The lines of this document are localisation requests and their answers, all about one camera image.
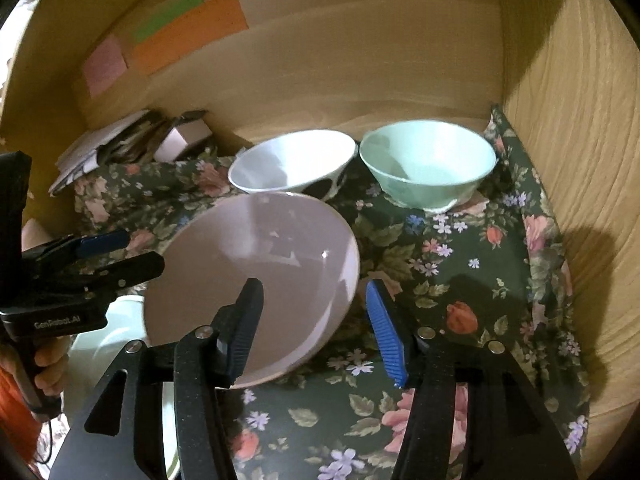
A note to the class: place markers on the pink bowl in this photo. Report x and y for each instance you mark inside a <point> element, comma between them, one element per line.
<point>240,250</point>

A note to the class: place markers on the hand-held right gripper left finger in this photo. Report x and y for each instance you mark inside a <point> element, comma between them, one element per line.
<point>240,345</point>

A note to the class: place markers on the mint green plate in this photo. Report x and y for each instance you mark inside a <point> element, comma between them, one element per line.
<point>115,322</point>

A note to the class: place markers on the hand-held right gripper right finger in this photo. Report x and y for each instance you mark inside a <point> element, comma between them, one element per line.
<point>387,340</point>

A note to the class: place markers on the green sticky note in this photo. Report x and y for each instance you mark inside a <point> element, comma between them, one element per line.
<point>170,15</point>

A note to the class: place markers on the small pink box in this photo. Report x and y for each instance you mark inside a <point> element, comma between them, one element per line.
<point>182,140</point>

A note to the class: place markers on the pink sticky note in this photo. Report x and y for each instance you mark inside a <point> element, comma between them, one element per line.
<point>105,65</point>

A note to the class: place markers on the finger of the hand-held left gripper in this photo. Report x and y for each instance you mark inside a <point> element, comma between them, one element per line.
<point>130,270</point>
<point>100,242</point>

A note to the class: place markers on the person's left forearm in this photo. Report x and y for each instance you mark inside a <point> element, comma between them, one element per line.
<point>15,410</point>

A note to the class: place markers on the mint green bowl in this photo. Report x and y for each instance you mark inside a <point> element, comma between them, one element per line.
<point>425,160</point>

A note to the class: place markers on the floral tablecloth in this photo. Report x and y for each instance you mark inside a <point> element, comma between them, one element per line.
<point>450,270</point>

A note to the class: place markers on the person's left hand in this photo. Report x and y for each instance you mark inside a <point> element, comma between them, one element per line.
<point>52,365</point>

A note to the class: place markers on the white bowl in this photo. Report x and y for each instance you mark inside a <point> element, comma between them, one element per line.
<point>290,160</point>

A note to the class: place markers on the stack of papers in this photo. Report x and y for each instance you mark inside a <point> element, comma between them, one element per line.
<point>100,145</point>

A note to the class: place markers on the orange sticky note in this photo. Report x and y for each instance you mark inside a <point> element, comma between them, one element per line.
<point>190,35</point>

